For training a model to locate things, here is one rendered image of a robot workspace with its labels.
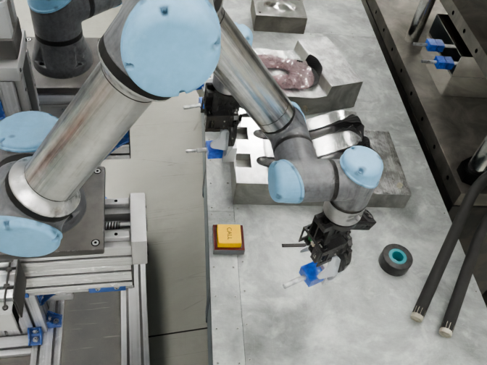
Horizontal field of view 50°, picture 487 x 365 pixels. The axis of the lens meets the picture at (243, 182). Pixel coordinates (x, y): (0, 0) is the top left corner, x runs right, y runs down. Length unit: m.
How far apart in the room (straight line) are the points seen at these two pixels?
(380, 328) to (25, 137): 0.89
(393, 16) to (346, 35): 0.32
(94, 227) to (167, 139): 1.69
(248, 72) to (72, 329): 1.29
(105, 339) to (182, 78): 1.37
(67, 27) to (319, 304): 0.91
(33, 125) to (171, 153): 1.74
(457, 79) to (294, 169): 1.24
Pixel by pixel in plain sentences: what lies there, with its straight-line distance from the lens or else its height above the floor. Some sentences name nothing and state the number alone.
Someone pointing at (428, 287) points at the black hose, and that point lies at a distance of 1.40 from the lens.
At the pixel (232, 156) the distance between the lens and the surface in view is 1.41.
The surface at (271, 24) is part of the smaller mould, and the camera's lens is 2.11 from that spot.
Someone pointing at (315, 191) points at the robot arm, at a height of 1.26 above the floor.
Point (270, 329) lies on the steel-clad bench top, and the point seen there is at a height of 0.80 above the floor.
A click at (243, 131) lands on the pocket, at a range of 1.56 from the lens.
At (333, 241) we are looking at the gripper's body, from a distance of 1.08.
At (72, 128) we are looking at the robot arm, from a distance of 0.76.
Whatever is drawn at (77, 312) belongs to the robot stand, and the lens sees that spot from 1.96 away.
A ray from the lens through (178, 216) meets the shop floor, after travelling 2.42.
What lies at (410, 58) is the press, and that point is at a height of 0.78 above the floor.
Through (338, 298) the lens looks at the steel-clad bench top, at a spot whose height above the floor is 0.80.
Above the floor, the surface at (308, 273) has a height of 0.94.
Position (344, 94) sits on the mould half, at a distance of 1.79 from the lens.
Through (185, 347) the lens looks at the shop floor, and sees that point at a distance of 2.11.
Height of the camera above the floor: 1.93
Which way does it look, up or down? 48 degrees down
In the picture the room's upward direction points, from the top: 11 degrees clockwise
